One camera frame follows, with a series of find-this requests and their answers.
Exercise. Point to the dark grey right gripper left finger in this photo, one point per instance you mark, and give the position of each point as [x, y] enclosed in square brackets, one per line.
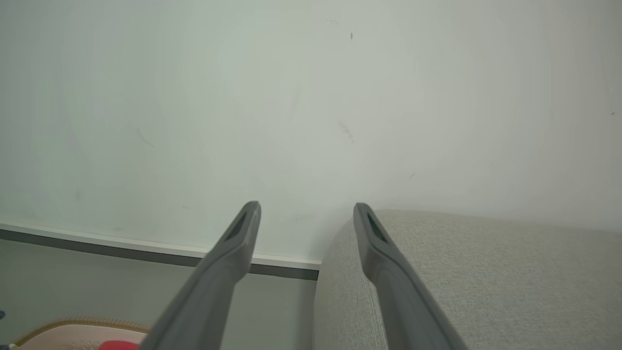
[209, 291]

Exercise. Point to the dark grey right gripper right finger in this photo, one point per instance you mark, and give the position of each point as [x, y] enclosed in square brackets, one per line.
[398, 296]

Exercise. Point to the red garment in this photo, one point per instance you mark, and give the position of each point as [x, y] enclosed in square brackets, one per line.
[119, 345]

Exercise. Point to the cream perforated plastic laundry basket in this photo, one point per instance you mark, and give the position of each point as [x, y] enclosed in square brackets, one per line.
[63, 336]

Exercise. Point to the light grey fabric sofa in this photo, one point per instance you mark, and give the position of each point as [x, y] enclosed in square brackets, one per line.
[510, 282]

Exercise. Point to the white and black baseboard strip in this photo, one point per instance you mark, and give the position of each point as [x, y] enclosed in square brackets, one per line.
[97, 245]

